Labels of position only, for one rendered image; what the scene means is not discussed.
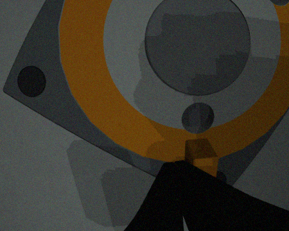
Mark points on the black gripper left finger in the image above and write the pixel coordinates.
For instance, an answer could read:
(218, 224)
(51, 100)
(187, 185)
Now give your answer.
(161, 209)

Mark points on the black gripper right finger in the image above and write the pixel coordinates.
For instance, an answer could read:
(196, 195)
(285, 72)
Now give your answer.
(209, 204)

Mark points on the orange round plate with holes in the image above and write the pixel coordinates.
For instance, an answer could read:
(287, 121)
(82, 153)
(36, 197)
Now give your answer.
(103, 58)

